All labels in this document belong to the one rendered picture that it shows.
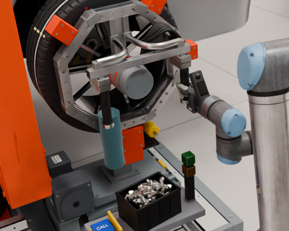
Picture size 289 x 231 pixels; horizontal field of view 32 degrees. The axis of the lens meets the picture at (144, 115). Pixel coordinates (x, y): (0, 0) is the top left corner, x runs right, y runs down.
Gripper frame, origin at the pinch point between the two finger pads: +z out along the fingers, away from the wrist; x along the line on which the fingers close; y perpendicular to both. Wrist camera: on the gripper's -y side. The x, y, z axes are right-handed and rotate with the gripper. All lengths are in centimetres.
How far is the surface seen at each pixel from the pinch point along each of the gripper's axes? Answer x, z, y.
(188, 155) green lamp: -12.7, -24.3, 16.9
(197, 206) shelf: -12.2, -29.1, 37.9
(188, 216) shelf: -18, -32, 38
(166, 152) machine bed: 20, 59, 75
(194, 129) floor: 54, 82, 83
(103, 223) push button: -48, -22, 35
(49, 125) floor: -24, 143, 83
